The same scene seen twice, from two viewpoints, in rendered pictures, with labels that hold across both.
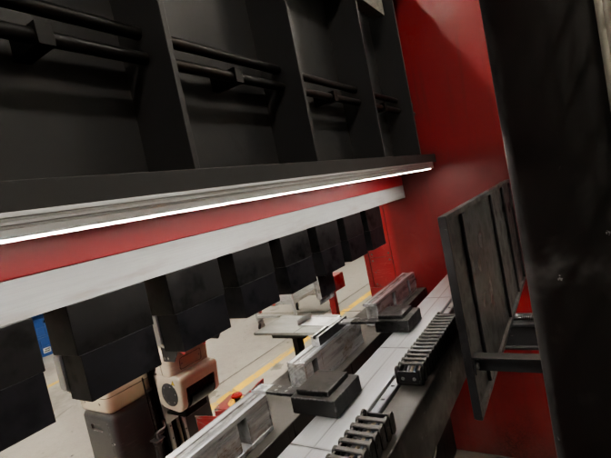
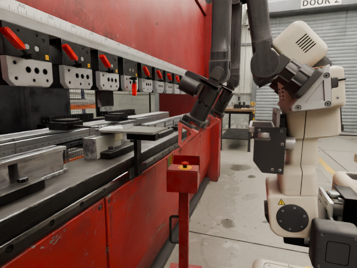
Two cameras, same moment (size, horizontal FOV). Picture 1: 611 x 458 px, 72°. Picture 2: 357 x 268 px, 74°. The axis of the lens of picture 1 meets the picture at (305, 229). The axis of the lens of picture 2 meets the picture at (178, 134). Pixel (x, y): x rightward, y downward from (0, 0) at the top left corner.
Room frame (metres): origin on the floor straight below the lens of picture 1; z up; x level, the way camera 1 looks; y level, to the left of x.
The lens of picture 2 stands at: (2.59, 0.01, 1.14)
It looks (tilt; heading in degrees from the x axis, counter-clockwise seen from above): 9 degrees down; 165
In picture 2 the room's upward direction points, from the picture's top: straight up
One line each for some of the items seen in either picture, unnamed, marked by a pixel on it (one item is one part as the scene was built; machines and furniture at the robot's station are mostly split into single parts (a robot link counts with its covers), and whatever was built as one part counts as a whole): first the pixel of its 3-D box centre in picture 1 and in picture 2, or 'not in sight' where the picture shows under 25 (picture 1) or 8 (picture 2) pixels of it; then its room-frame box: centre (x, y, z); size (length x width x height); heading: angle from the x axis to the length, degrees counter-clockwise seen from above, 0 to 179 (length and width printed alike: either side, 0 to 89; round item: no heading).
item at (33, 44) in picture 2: (366, 228); (19, 58); (1.76, -0.25, 1.26); 0.15 x 0.09 x 0.17; 147
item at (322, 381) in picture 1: (298, 388); (126, 117); (0.94, 0.09, 1.01); 0.26 x 0.12 x 0.05; 57
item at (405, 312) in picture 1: (375, 318); (78, 124); (1.33, -0.16, 1.01); 0.26 x 0.12 x 0.05; 57
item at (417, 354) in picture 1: (431, 343); (70, 117); (1.01, -0.25, 1.02); 0.37 x 0.06 x 0.04; 147
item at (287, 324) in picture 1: (296, 324); (134, 129); (1.49, 0.10, 1.00); 0.26 x 0.18 x 0.01; 57
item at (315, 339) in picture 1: (330, 329); (110, 130); (1.39, -0.01, 0.99); 0.20 x 0.03 x 0.03; 147
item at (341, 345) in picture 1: (329, 351); (113, 141); (1.36, 0.00, 0.92); 0.39 x 0.06 x 0.10; 147
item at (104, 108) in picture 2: (325, 286); (105, 100); (1.41, -0.03, 1.13); 0.10 x 0.02 x 0.10; 147
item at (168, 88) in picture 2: (105, 337); (164, 82); (0.76, 0.40, 1.26); 0.15 x 0.09 x 0.17; 147
